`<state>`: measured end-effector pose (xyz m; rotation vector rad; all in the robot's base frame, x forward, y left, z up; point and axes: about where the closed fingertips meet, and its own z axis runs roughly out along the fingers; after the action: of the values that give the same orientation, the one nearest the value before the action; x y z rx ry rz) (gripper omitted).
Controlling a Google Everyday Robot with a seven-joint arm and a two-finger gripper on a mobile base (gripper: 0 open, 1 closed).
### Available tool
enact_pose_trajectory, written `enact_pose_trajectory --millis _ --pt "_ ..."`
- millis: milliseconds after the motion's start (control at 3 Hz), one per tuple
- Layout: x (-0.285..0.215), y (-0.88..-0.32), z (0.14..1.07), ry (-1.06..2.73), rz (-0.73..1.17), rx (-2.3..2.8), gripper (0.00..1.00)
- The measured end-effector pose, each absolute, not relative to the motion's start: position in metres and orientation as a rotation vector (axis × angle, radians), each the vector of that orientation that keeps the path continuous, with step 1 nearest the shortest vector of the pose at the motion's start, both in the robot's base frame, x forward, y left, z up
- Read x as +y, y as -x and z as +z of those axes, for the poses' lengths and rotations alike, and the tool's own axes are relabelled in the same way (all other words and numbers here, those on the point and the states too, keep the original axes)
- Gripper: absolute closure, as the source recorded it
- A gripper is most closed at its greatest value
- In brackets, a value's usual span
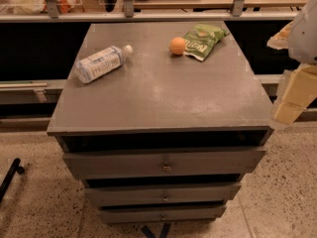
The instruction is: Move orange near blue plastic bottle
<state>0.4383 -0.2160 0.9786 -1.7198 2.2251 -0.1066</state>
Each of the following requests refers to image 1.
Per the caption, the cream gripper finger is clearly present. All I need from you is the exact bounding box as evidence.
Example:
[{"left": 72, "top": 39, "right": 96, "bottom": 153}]
[
  {"left": 272, "top": 65, "right": 317, "bottom": 125},
  {"left": 266, "top": 23, "right": 292, "bottom": 50}
]

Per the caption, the orange fruit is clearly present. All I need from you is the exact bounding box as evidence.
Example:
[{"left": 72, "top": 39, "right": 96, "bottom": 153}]
[{"left": 169, "top": 37, "right": 186, "bottom": 56}]

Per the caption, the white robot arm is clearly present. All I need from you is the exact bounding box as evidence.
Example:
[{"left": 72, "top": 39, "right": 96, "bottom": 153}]
[{"left": 266, "top": 0, "right": 317, "bottom": 130}]

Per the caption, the clear blue-label plastic bottle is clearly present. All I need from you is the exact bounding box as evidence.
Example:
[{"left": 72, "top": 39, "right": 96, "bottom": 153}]
[{"left": 74, "top": 45, "right": 133, "bottom": 83}]

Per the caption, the green chip bag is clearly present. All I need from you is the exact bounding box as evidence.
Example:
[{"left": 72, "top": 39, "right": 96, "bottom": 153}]
[{"left": 183, "top": 23, "right": 229, "bottom": 61}]

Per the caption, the middle grey drawer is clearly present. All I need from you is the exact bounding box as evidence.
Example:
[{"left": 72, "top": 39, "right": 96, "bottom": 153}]
[{"left": 84, "top": 182, "right": 241, "bottom": 206}]

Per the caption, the grey drawer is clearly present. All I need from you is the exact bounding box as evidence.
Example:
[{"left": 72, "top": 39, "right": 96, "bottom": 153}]
[
  {"left": 98, "top": 204, "right": 226, "bottom": 223},
  {"left": 84, "top": 182, "right": 241, "bottom": 206},
  {"left": 62, "top": 147, "right": 265, "bottom": 179}
]

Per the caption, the grey drawer cabinet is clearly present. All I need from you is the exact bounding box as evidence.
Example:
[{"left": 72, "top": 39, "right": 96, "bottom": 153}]
[{"left": 48, "top": 22, "right": 271, "bottom": 212}]

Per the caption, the bottom grey drawer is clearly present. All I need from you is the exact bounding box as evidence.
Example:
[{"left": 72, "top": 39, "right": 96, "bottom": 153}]
[{"left": 98, "top": 204, "right": 226, "bottom": 223}]

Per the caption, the top grey drawer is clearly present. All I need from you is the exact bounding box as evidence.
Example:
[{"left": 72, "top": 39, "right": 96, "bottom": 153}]
[{"left": 62, "top": 147, "right": 265, "bottom": 179}]

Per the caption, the grey metal railing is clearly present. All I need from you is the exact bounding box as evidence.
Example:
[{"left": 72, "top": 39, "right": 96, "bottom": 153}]
[{"left": 0, "top": 0, "right": 309, "bottom": 23}]

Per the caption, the black metal bar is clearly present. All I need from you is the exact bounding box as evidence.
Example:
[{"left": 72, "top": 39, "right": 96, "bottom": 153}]
[{"left": 0, "top": 158, "right": 25, "bottom": 202}]

